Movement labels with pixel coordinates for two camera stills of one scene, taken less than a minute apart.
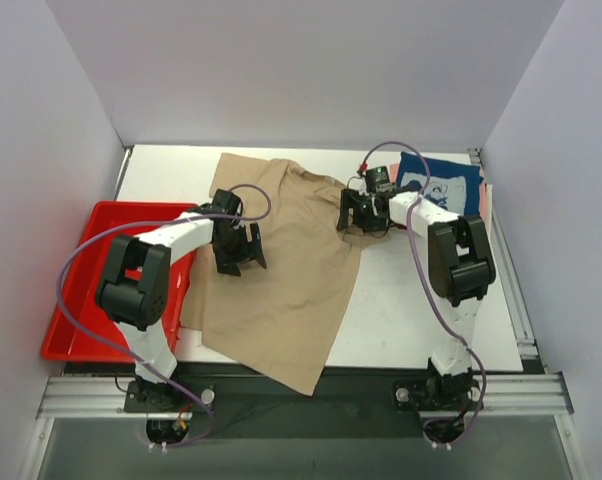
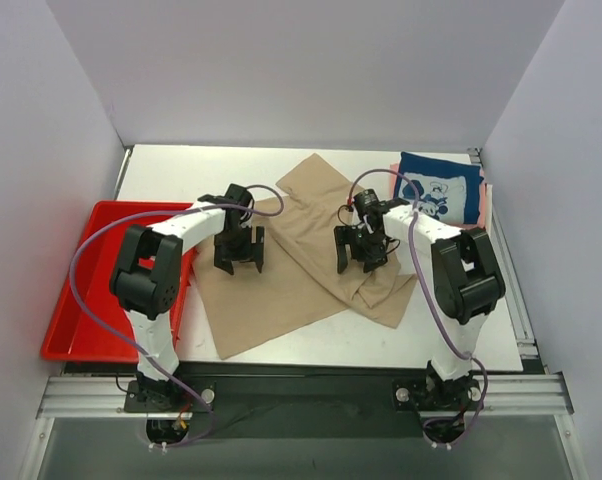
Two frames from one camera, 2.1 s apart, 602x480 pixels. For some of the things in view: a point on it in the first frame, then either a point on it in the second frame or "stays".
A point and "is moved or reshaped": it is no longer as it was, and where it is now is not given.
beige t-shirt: (281, 320) is moved or reshaped
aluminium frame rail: (506, 396) stays
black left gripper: (239, 250) stays
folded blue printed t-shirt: (454, 186) stays
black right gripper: (356, 216) → (358, 247)
